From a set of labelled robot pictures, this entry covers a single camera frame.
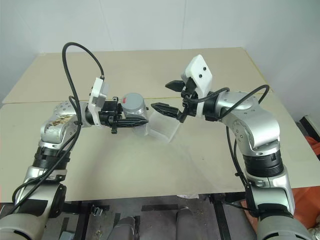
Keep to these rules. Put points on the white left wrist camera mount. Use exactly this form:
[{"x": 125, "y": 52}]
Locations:
[{"x": 96, "y": 100}]

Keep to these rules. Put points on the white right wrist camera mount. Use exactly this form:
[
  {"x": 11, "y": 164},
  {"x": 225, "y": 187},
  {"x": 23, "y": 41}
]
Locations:
[{"x": 200, "y": 67}]

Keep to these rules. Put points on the clear plastic box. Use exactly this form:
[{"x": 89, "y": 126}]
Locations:
[{"x": 162, "y": 126}]

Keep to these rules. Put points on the black object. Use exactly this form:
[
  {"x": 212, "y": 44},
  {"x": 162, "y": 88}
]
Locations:
[{"x": 310, "y": 127}]

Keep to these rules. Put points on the clear plastic jar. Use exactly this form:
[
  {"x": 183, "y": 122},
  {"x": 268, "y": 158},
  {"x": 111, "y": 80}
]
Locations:
[{"x": 138, "y": 113}]

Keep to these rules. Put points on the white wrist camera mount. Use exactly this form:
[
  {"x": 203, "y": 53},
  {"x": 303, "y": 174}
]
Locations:
[
  {"x": 200, "y": 67},
  {"x": 96, "y": 100}
]

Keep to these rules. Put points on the small silver metal clip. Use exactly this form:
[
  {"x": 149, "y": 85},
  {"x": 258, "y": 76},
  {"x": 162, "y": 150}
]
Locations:
[{"x": 97, "y": 210}]

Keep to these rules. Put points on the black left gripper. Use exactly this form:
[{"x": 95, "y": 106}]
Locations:
[{"x": 110, "y": 111}]

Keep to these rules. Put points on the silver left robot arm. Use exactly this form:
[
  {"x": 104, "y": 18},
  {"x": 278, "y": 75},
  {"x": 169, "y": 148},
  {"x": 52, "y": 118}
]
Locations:
[{"x": 57, "y": 130}]

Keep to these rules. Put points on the black table frame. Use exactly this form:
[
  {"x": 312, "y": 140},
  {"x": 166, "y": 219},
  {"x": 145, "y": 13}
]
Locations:
[{"x": 83, "y": 220}]

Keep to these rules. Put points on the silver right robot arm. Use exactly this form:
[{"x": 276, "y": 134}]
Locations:
[{"x": 260, "y": 125}]

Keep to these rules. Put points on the white paper scrap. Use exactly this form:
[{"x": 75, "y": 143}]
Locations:
[{"x": 187, "y": 195}]

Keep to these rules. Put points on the dark grey rounded shape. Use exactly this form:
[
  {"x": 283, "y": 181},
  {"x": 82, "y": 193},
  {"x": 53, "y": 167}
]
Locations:
[
  {"x": 126, "y": 228},
  {"x": 187, "y": 223}
]

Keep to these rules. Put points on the orange object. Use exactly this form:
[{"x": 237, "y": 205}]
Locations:
[{"x": 306, "y": 175}]

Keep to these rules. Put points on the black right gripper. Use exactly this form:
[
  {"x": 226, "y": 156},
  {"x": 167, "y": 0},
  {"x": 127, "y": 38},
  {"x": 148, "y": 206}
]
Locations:
[{"x": 190, "y": 100}]

